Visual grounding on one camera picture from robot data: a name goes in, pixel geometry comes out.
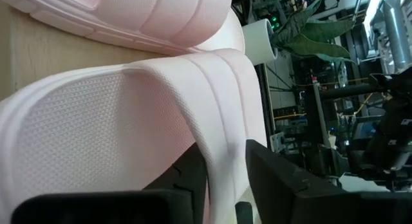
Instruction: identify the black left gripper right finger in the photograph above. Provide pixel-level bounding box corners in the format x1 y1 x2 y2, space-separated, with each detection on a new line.
246 138 412 224

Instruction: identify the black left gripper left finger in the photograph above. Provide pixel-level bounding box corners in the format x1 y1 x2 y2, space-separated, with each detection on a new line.
11 142 210 224

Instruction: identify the pink foam slide sandal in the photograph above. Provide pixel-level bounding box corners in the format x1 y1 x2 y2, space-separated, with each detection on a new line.
0 48 268 224
0 0 245 56

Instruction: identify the green plant in white pot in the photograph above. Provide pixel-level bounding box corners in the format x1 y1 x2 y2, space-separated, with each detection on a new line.
241 0 357 66

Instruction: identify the black aluminium table frame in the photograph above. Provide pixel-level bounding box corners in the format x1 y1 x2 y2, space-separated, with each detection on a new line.
260 62 276 138

